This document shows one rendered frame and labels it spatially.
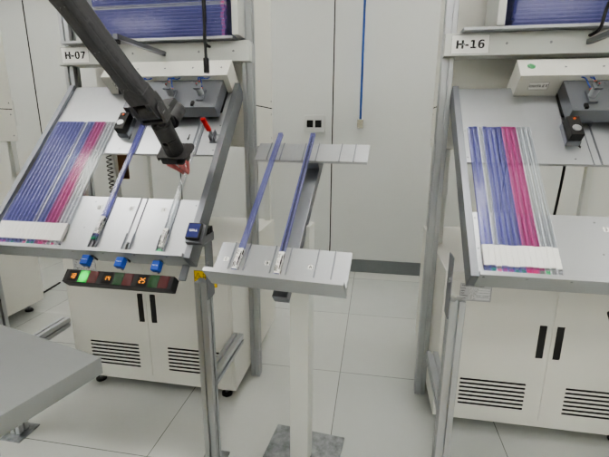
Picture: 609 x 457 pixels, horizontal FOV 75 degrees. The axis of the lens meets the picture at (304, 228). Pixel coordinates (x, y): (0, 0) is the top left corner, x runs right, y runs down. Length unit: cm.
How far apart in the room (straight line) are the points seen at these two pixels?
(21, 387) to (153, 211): 60
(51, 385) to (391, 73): 263
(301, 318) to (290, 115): 205
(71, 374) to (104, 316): 88
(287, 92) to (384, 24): 79
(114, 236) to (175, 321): 49
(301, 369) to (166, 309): 63
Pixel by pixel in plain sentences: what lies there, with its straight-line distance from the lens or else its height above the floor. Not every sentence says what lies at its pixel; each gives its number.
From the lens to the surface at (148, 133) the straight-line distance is 155.
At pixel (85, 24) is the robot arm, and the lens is 109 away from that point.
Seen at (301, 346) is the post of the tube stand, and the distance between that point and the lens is 125.
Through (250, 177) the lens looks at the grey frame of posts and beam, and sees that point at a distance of 161.
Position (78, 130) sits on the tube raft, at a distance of 170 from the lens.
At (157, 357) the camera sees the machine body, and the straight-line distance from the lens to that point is 179.
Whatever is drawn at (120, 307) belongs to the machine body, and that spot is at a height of 38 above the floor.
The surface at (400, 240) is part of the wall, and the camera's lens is 308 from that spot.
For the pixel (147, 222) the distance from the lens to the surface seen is 131.
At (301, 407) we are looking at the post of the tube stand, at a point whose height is 22.
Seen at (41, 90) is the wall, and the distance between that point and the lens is 399.
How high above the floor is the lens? 107
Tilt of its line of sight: 14 degrees down
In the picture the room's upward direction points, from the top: straight up
